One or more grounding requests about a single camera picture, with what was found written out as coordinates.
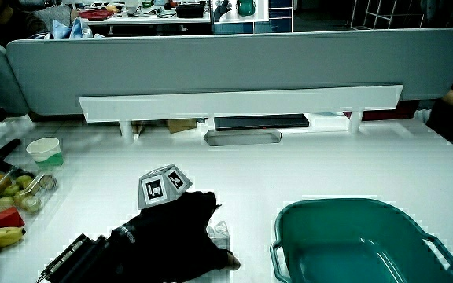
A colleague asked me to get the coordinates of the person's left hand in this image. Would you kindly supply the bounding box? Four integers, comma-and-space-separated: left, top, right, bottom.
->
110, 164, 241, 283

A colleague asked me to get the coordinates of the white desk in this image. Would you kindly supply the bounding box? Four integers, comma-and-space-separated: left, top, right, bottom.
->
0, 113, 453, 283

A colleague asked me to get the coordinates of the white desk shelf riser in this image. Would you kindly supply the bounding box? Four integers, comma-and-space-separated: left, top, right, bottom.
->
78, 84, 404, 145

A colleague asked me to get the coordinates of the brown cardboard box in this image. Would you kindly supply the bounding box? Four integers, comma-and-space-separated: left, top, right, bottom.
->
166, 119, 198, 134

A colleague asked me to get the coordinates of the grey metal tray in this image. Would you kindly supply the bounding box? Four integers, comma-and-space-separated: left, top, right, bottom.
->
203, 128, 283, 147

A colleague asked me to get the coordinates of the clear plastic fruit box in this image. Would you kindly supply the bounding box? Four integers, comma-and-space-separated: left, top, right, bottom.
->
0, 166, 60, 230

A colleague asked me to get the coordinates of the black keyboard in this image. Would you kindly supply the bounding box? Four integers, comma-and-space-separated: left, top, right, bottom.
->
213, 113, 311, 132

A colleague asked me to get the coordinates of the white and green paper cup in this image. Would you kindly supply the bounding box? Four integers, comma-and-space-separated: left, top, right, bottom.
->
25, 137, 64, 171

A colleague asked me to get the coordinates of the red cube block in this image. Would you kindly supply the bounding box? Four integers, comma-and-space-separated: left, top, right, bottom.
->
0, 206, 26, 229

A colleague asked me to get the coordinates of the green plastic basin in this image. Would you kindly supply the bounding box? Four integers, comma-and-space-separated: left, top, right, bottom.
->
269, 197, 453, 283

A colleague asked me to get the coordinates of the large grey divider panel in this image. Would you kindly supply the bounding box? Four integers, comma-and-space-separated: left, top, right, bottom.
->
5, 27, 453, 117

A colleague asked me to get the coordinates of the white background table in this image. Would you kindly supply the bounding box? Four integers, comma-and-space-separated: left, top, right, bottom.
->
86, 9, 212, 28

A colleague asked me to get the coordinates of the black box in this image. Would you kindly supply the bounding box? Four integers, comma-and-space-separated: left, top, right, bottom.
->
175, 2, 206, 19

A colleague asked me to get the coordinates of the light blue cloth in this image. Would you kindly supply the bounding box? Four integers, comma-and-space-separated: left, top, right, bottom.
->
51, 16, 94, 39

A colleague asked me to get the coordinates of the red tray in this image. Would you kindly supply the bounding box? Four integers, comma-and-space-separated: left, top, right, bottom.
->
78, 8, 114, 22

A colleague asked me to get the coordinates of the green bag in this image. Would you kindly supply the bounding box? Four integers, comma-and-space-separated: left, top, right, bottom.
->
236, 0, 257, 17

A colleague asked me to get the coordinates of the blue drawer cabinet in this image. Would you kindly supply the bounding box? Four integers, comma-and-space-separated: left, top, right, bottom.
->
212, 0, 294, 35

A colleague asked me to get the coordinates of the dark red flat object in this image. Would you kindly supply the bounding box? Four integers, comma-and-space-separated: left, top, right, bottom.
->
343, 101, 419, 122

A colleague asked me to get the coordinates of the white wire rack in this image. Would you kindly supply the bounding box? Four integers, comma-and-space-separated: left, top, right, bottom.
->
350, 0, 426, 31

